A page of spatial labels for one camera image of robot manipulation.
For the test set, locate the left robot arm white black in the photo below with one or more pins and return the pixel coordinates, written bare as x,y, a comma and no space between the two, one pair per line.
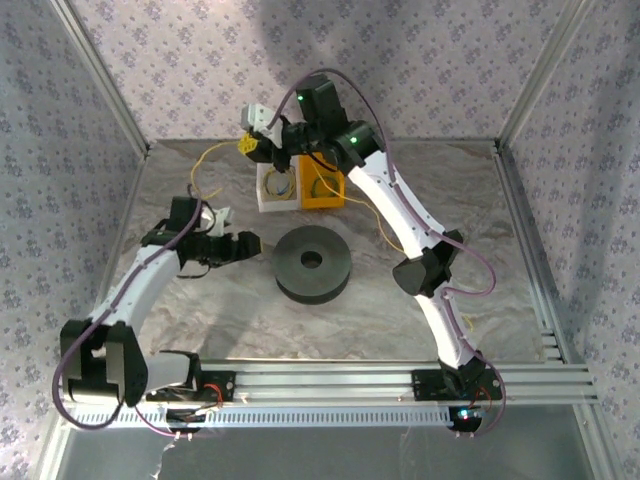
135,285

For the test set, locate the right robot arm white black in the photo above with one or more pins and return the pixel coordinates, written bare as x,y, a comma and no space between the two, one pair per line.
395,200

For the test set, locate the white plastic bin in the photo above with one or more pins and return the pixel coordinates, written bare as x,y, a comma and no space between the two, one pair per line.
277,205

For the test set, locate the yellow plastic bin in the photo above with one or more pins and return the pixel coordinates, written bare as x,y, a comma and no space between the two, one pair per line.
322,202

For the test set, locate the floral patterned cloth panel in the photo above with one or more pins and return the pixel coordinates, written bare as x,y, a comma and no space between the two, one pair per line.
45,200
175,60
600,200

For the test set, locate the black controller board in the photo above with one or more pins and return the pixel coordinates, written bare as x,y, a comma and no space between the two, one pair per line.
465,422
182,415

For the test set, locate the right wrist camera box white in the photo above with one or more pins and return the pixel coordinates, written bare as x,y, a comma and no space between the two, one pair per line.
255,117

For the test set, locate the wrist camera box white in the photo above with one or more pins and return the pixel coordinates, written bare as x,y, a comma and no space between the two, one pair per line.
255,117
217,220

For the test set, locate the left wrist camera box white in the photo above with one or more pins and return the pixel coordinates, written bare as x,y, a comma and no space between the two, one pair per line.
217,220

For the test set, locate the aluminium side rail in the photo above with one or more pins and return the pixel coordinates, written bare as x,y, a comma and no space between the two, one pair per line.
131,200
520,200

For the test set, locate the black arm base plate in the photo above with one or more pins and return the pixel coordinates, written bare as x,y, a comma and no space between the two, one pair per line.
225,385
425,385

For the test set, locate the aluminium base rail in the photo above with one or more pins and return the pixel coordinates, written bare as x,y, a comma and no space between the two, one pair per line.
325,380

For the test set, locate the aluminium frame post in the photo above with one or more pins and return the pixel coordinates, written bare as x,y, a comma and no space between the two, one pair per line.
542,75
102,75

